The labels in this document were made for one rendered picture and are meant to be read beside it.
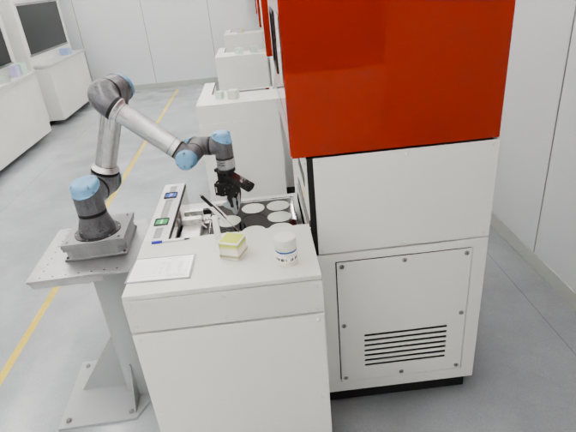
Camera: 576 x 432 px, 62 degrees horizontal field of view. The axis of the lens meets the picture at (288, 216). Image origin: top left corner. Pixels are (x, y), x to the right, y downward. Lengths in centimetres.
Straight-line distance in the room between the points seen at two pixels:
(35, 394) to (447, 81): 242
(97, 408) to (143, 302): 116
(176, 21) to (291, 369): 859
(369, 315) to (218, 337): 72
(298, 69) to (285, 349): 92
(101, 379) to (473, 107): 211
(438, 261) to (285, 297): 73
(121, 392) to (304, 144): 161
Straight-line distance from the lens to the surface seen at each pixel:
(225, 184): 199
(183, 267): 163
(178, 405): 186
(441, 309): 216
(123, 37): 1003
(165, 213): 207
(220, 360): 170
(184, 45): 984
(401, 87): 169
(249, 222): 200
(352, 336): 214
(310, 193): 174
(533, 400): 257
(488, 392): 255
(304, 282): 151
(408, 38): 167
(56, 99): 820
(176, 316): 159
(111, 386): 273
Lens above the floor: 181
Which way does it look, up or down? 27 degrees down
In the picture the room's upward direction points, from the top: 5 degrees counter-clockwise
